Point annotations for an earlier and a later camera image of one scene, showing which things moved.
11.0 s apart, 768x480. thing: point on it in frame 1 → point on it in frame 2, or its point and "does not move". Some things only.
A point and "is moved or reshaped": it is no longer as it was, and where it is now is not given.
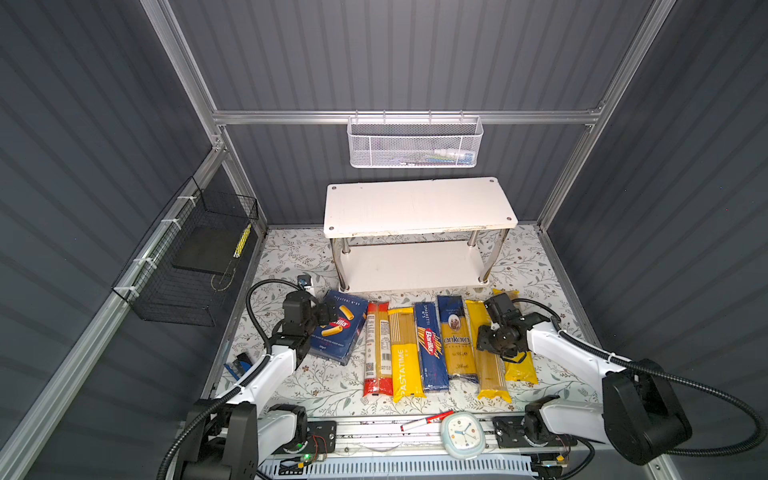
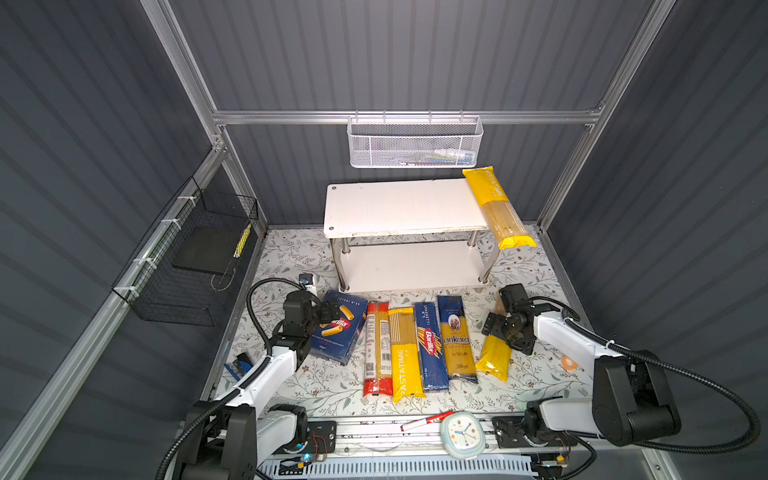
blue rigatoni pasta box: [333, 341] does not move
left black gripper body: [319, 316] does not move
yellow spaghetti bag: [523, 371] → [496, 209]
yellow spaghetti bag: [489, 368] is moved or reshaped
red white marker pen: [429, 420] does not move
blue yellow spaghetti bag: [458, 349] does not move
